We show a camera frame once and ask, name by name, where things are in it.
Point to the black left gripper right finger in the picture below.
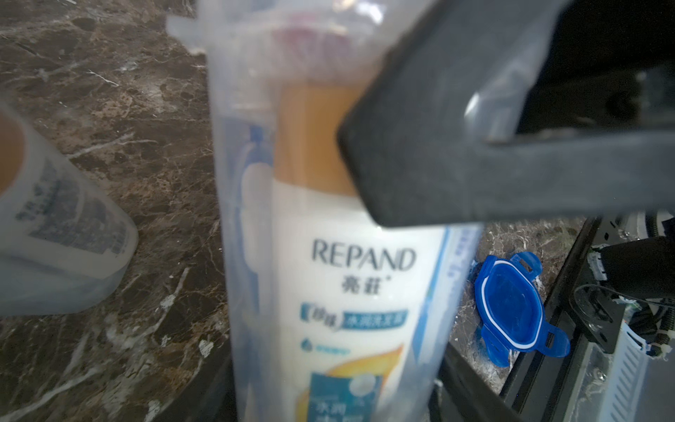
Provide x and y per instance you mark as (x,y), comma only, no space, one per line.
(464,396)

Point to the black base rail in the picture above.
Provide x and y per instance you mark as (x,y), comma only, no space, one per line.
(601,282)

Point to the white shampoo tube gold cap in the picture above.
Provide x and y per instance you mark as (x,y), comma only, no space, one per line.
(349,292)

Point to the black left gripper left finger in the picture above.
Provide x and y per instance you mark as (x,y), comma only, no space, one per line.
(211,395)

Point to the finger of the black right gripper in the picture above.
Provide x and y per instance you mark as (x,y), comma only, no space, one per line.
(506,110)

